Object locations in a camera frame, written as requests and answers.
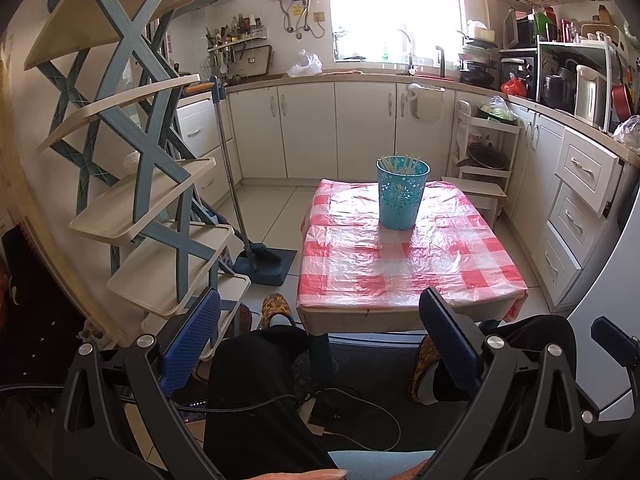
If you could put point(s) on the patterned slipper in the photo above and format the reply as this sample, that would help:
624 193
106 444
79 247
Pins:
277 310
425 360

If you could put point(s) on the wall utensil rack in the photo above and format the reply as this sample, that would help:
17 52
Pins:
230 40

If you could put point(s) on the beige folding rack blue braces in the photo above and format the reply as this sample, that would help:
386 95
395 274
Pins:
165 270

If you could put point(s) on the kitchen window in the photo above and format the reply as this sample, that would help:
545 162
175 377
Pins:
395 5

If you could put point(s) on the dark wok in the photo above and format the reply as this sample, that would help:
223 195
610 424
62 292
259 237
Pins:
485 157

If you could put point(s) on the black patterned cloth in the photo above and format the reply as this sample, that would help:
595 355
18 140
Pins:
40 310

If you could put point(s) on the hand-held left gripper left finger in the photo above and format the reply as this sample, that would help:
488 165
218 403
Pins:
192 340

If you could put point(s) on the white cabinet door bin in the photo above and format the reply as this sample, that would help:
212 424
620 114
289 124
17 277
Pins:
425 105

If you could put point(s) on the red checked plastic tablecloth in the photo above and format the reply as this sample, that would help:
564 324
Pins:
400 260

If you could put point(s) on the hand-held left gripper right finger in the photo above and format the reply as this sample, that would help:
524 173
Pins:
450 340

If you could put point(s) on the black toaster oven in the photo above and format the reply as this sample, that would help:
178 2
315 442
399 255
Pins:
517 70

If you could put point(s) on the teal perforated plastic basket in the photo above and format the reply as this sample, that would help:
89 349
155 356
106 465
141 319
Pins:
400 200

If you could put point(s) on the clear plastic bag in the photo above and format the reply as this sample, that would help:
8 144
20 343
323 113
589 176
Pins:
629 132

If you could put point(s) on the white countertop appliance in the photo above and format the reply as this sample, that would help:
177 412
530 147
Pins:
592 95

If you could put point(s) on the dark floor mat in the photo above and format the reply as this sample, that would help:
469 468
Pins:
370 360

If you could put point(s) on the person's left leg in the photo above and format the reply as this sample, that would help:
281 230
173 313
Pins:
260 385

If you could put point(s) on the red plastic bag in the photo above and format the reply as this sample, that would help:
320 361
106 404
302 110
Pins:
514 87

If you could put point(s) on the wall socket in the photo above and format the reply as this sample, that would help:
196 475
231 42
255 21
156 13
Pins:
319 16

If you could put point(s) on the person's left hand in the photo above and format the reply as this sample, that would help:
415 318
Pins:
305 475

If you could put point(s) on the cream kitchen base cabinets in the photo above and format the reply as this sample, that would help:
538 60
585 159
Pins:
360 125

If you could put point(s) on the white power strip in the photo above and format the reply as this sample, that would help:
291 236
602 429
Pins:
312 417

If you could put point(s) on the chrome sink faucet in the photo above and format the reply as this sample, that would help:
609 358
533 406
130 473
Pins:
409 50

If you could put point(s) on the beige wall tray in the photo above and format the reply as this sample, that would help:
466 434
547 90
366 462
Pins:
255 60

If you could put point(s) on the white wooden step shelf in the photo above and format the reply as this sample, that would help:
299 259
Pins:
475 187

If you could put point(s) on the red pan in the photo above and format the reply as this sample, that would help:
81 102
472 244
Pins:
622 102

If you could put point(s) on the white plastic bag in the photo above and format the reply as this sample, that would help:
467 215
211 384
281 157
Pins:
305 65

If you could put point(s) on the stacked dark pots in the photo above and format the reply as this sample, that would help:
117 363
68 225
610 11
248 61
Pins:
477 65

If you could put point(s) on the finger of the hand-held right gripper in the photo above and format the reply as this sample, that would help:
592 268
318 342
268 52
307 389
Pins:
612 342

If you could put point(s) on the black cooking pot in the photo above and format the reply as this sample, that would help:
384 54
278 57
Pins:
557 90

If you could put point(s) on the bundle of wooden chopsticks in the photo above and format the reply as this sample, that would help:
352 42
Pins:
395 164

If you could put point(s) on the bag of green vegetables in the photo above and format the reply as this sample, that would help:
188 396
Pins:
497 110

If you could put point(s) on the black tap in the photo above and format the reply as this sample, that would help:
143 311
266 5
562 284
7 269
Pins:
440 62

